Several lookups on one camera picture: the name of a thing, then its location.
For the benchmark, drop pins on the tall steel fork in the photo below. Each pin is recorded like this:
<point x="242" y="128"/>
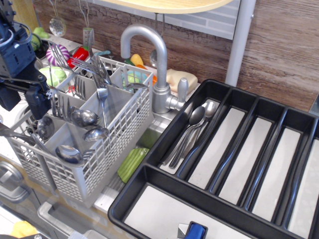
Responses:
<point x="101" y="79"/>

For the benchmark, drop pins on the small steel spoon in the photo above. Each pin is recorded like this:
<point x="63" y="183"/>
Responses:
<point x="45" y="128"/>

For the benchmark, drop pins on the yellow toy fruit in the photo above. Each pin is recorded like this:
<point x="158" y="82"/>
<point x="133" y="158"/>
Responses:
<point x="136" y="60"/>

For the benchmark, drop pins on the large steel spoon front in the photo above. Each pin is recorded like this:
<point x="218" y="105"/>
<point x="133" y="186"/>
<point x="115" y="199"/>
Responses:
<point x="69" y="155"/>

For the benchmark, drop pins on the green toy can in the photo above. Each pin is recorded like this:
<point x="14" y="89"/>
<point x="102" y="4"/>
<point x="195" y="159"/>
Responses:
<point x="38" y="36"/>

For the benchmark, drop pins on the wooden round shelf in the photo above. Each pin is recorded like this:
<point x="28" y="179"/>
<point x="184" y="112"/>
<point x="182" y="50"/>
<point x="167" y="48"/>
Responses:
<point x="172" y="6"/>

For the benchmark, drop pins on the blue object at bottom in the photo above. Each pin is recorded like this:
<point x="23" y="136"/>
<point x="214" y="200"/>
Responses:
<point x="192" y="230"/>

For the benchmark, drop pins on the green toy cabbage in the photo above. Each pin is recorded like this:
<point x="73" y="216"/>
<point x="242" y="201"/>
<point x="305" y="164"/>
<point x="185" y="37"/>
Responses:
<point x="54" y="75"/>

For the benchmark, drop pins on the yellow toy at corner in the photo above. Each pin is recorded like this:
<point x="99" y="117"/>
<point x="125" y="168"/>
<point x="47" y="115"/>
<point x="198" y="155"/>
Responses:
<point x="23" y="229"/>

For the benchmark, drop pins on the dark steel spoon in tray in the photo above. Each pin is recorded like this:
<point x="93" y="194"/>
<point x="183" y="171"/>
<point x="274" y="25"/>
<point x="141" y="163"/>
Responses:
<point x="196" y="119"/>

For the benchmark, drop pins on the hanging metal spatula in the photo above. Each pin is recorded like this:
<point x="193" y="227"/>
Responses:
<point x="88" y="32"/>

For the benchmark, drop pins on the steel fork leaning back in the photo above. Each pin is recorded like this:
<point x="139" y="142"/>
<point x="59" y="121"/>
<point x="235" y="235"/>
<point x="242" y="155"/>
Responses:
<point x="57" y="53"/>

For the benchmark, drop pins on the silver toy faucet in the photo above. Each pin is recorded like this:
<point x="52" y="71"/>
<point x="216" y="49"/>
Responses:
<point x="163" y="101"/>

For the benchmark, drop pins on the steel spoon lower basket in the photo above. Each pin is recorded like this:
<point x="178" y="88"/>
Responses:
<point x="96" y="134"/>

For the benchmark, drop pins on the black cutlery tray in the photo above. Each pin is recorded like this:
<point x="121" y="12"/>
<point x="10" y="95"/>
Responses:
<point x="252" y="174"/>

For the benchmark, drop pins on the steel spoon basket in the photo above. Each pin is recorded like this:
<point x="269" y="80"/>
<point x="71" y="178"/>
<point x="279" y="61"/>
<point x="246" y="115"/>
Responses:
<point x="84" y="118"/>
<point x="96" y="134"/>

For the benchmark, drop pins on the hanging slotted ladle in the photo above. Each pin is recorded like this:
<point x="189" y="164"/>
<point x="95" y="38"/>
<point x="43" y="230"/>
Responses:
<point x="57" y="25"/>

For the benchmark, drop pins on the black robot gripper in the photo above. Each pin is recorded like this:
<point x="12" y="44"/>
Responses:
<point x="18" y="74"/>

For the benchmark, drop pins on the red toy pepper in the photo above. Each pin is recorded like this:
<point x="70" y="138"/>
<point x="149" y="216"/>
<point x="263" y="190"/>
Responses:
<point x="80" y="54"/>

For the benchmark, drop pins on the steel spoon middle basket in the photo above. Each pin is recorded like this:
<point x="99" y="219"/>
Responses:
<point x="84" y="118"/>

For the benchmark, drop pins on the purple striped toy ball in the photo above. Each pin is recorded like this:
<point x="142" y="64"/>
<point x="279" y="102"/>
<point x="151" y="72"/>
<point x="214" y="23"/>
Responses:
<point x="50" y="57"/>

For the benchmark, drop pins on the grey metal post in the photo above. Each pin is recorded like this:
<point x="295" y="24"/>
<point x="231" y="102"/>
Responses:
<point x="244" y="19"/>

